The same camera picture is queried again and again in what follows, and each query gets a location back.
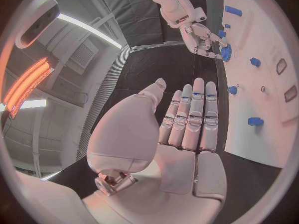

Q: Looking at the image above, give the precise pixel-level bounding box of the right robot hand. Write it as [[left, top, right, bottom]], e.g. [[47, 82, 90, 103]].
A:
[[180, 22, 229, 60]]

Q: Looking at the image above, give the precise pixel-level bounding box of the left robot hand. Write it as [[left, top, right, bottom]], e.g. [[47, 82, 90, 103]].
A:
[[81, 77, 228, 224]]

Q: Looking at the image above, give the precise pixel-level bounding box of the blue gear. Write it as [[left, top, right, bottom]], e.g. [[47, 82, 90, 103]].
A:
[[220, 43, 233, 62]]

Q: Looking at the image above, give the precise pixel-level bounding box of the white task board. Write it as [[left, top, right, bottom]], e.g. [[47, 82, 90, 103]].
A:
[[219, 0, 299, 170]]

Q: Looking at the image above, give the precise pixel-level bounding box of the blue long cylinder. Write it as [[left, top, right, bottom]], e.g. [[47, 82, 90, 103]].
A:
[[224, 5, 243, 17]]

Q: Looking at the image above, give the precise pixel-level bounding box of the blue block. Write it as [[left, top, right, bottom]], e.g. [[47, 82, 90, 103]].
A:
[[247, 117, 265, 126]]

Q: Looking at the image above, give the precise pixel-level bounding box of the glowing light bar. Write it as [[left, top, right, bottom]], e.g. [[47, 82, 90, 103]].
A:
[[1, 56, 56, 119]]

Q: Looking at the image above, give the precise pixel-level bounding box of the white pod with dark face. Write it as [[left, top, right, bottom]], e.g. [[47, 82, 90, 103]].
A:
[[15, 0, 61, 49]]

